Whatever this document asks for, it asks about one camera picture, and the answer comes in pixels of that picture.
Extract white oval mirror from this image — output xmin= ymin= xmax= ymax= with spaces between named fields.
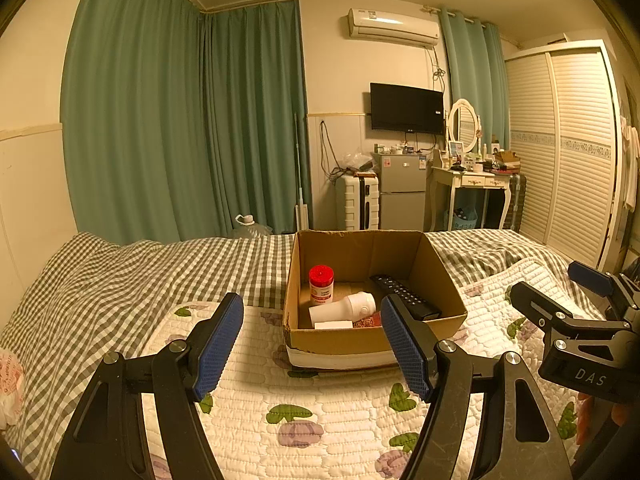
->
xmin=447 ymin=98 xmax=483 ymax=153

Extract black remote control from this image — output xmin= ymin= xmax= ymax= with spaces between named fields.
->
xmin=370 ymin=275 xmax=442 ymax=321

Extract blue bin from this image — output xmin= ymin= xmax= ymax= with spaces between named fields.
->
xmin=452 ymin=207 xmax=478 ymax=231

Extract dark wall cable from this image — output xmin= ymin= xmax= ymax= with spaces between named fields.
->
xmin=320 ymin=120 xmax=346 ymax=181

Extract white plastic bag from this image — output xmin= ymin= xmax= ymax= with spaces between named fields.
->
xmin=0 ymin=349 xmax=25 ymax=428

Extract grey checked bed sheet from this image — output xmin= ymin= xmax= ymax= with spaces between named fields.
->
xmin=0 ymin=230 xmax=601 ymax=480

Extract white suitcase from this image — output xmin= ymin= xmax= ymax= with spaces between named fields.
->
xmin=335 ymin=174 xmax=381 ymax=232

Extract white dressing table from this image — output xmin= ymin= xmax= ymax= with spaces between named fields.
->
xmin=425 ymin=165 xmax=513 ymax=233

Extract white louvred wardrobe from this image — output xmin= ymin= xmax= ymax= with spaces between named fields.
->
xmin=504 ymin=40 xmax=631 ymax=271

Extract white bottle with red cap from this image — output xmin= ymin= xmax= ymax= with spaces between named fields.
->
xmin=308 ymin=266 xmax=335 ymax=307

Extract dark suitcase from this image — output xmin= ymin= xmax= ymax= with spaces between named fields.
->
xmin=502 ymin=172 xmax=528 ymax=233

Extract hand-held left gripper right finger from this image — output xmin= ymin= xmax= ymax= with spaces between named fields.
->
xmin=380 ymin=294 xmax=573 ymax=480

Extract white round-capped bottle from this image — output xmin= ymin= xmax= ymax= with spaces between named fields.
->
xmin=308 ymin=291 xmax=376 ymax=325

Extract wide green curtain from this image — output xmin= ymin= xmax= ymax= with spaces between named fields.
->
xmin=60 ymin=0 xmax=211 ymax=246

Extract hanging pale clothes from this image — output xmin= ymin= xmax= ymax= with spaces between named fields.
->
xmin=620 ymin=110 xmax=640 ymax=211

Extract white mop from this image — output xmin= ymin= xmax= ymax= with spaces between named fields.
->
xmin=292 ymin=112 xmax=311 ymax=235

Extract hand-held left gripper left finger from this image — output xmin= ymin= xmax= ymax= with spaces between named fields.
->
xmin=50 ymin=292 xmax=245 ymax=480

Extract green window curtain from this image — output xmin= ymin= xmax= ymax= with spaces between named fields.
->
xmin=437 ymin=7 xmax=511 ymax=153

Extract black wall television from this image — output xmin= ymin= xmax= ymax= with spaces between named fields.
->
xmin=370 ymin=82 xmax=445 ymax=136

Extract narrow green curtain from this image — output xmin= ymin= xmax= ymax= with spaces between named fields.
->
xmin=200 ymin=0 xmax=313 ymax=236

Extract clear water jug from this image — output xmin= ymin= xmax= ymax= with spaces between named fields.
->
xmin=234 ymin=214 xmax=274 ymax=238

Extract white air conditioner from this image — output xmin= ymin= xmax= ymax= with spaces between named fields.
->
xmin=342 ymin=7 xmax=440 ymax=51

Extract silver small fridge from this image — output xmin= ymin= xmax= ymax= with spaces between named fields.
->
xmin=371 ymin=152 xmax=430 ymax=231

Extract air conditioner cable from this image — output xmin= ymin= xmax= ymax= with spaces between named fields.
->
xmin=430 ymin=47 xmax=448 ymax=91

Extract brown cardboard box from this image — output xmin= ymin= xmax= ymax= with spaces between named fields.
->
xmin=282 ymin=230 xmax=468 ymax=372

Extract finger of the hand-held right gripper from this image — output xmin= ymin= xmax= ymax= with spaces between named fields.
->
xmin=510 ymin=281 xmax=631 ymax=343
xmin=567 ymin=260 xmax=640 ymax=311

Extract white floral quilt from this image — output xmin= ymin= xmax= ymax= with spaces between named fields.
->
xmin=142 ymin=260 xmax=616 ymax=480

